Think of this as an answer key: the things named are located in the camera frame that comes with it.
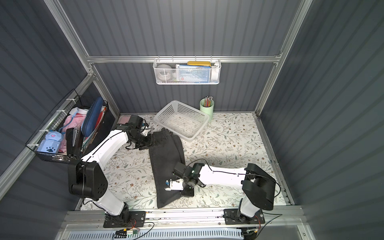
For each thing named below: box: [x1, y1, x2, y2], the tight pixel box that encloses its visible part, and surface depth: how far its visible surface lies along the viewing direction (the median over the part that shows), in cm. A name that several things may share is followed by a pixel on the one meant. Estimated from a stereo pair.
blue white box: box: [175, 64, 212, 84], surface depth 88 cm
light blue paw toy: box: [37, 131, 64, 154], surface depth 61 cm
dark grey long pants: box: [149, 127, 185, 209], surface depth 95 cm
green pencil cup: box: [199, 98, 215, 122], surface depth 111 cm
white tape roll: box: [156, 64, 173, 82], surface depth 88 cm
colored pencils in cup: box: [204, 95, 213, 108], surface depth 110 cm
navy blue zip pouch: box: [81, 97, 104, 138], surface depth 67 cm
